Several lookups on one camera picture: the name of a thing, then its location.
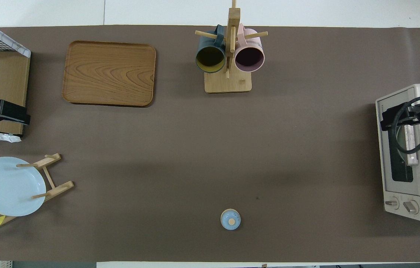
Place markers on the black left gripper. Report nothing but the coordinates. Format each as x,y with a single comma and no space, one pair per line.
5,113

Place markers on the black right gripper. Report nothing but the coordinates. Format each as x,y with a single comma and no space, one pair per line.
414,109

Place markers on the pink mug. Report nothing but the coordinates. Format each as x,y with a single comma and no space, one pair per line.
249,59

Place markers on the light blue plate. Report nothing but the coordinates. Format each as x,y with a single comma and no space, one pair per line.
9,186

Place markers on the wooden mug tree stand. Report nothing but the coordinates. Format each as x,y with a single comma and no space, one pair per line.
228,83

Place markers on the brown table mat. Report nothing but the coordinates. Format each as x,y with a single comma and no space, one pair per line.
195,149

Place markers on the wooden plate rack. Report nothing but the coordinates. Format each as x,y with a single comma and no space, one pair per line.
59,189

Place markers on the wooden serving tray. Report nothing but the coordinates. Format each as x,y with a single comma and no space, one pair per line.
109,74

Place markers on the white plaid cloth liner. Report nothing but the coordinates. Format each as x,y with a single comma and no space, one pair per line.
12,46

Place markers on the dark blue mug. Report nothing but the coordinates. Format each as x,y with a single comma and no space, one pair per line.
210,59

